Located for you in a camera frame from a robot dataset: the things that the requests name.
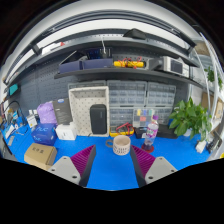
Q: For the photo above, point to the gripper purple and grey right finger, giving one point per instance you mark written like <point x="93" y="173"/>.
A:
<point x="148" y="168"/>

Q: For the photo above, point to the gripper purple and grey left finger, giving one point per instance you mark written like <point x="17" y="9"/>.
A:
<point x="76" y="168"/>

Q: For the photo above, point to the clear plastic water bottle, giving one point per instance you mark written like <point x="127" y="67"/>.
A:
<point x="151" y="131"/>

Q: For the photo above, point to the red round coaster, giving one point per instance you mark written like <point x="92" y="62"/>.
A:
<point x="147" y="148"/>

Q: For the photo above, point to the blue table mat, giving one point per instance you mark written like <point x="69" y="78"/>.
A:
<point x="113" y="172"/>

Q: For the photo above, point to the brown cardboard box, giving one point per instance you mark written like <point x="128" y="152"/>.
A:
<point x="41" y="156"/>

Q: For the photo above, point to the beige ceramic mug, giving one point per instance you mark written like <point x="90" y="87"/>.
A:
<point x="120" y="144"/>

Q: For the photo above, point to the black labelled case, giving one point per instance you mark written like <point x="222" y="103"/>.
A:
<point x="140" y="132"/>

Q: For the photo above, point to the white small box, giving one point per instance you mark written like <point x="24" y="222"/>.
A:
<point x="66" y="132"/>

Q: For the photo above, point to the yellow red tool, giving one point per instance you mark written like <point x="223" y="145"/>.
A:
<point x="125" y="129"/>

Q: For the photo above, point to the box of coloured parts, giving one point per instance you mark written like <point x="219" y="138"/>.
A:
<point x="142" y="117"/>

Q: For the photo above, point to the white power adapter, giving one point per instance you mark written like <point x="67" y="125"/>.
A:
<point x="201" y="146"/>

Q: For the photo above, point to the black rectangular speaker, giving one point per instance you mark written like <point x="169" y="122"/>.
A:
<point x="98" y="118"/>

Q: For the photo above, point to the dark grey product box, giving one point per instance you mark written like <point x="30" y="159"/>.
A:
<point x="62" y="111"/>

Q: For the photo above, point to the purple plastic bag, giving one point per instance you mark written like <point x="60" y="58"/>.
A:
<point x="46" y="113"/>

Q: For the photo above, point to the small white bottle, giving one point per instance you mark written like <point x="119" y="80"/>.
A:
<point x="31" y="119"/>

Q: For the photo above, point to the green potted plant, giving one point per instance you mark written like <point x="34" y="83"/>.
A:
<point x="187" y="115"/>

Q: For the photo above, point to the white pegboard tray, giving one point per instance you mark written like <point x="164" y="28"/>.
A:
<point x="81" y="100"/>

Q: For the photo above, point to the clear drawer organizer right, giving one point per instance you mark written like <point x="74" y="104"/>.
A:
<point x="161" y="97"/>

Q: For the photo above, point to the clear drawer organizer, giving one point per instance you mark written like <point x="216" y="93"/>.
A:
<point x="161" y="97"/>
<point x="124" y="96"/>

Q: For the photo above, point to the clear drawer organizer left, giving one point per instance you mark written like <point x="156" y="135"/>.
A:
<point x="124" y="96"/>

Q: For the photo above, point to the white oscilloscope instrument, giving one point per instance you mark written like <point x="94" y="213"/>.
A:
<point x="169" y="65"/>

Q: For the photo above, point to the yellow device on shelf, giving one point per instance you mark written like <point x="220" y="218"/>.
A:
<point x="129" y="63"/>

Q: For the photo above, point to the dark blue box on shelf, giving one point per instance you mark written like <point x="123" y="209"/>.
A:
<point x="83" y="60"/>

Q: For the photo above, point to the white metal rack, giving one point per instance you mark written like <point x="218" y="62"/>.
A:
<point x="215" y="97"/>

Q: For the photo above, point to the black wall shelf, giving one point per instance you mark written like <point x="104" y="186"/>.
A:
<point x="123" y="74"/>

